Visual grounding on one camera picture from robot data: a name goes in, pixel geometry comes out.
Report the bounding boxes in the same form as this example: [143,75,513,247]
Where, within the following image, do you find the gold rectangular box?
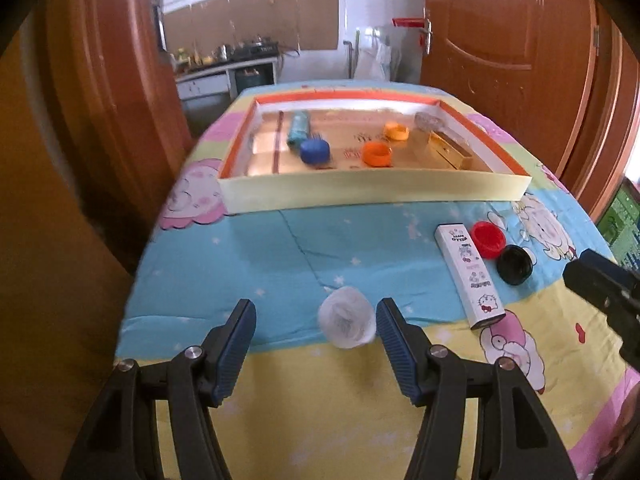
[427,129,474,170]

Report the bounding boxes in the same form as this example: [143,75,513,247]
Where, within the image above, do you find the black gas stove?
[234,39,279,57]

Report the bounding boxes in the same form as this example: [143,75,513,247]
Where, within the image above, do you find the clear plastic cup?
[317,285,375,350]

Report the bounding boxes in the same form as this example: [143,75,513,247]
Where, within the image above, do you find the green printed carton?
[597,179,640,262]

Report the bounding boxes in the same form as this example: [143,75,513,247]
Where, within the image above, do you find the white cartoon print rectangular box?
[433,223,506,331]

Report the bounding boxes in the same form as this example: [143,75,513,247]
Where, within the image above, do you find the kitchen counter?
[174,54,281,102]

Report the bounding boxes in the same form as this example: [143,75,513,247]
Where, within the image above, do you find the blue bottle cap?
[299,138,332,165]

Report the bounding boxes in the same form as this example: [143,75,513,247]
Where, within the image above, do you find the white plastic bag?
[355,39,394,82]

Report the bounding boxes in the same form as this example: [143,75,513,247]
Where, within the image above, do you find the cartoon sheep printed blanket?
[114,79,640,480]

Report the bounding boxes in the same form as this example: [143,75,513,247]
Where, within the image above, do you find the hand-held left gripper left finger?
[60,298,258,480]

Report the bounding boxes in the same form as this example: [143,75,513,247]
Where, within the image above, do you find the black bottle cap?
[496,244,534,286]

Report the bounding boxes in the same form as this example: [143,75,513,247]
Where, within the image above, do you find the dark gas cylinder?
[235,66,271,97]

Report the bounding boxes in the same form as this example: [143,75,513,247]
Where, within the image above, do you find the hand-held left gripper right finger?
[375,297,576,480]

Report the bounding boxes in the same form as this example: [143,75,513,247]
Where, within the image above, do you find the plain brown wooden door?
[0,0,193,281]

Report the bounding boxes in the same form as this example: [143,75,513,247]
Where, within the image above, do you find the silver door handle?
[419,7,434,57]

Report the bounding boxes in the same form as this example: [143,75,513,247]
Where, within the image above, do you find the door latch plate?
[151,0,169,52]

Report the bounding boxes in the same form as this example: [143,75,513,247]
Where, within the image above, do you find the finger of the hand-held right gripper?
[603,305,640,377]
[562,248,640,313]

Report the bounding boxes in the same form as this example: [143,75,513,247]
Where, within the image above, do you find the red bottle cap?
[469,221,505,260]

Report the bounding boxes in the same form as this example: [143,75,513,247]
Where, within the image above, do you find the cardboard sheets on wall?
[163,0,340,54]

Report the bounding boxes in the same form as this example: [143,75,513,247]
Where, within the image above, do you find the brown wooden door with handle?
[422,0,603,196]

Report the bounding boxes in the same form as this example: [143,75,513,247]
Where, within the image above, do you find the shallow cardboard box orange rim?
[217,92,532,217]

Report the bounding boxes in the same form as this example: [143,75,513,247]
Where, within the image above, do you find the teal tube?
[287,111,314,150]

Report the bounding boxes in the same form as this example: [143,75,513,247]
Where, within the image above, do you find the dark orange bottle cap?
[362,141,393,168]

